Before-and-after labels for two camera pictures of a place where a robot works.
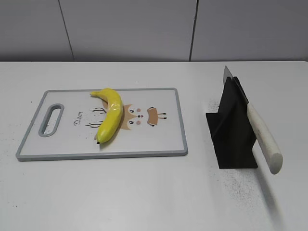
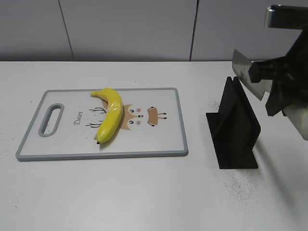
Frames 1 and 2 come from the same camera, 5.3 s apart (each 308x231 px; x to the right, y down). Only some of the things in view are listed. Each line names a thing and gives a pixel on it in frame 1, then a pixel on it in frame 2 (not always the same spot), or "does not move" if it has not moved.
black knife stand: x=231 y=130 does not move
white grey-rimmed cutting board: x=65 y=124 does not move
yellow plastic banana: x=113 y=115 does not move
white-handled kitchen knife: x=263 y=138 -> x=296 y=113
